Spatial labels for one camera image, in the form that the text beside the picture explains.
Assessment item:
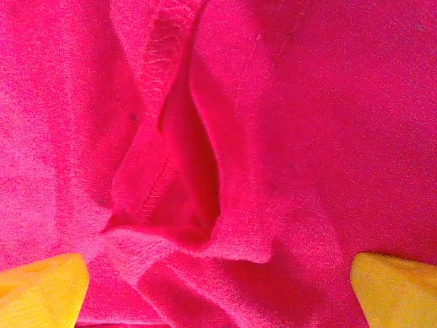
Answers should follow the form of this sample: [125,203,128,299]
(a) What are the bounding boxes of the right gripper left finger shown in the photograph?
[0,251,91,328]

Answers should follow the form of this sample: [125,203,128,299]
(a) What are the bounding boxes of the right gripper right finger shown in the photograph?
[350,251,437,328]

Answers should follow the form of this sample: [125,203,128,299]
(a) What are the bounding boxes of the red t-shirt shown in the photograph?
[0,0,437,328]

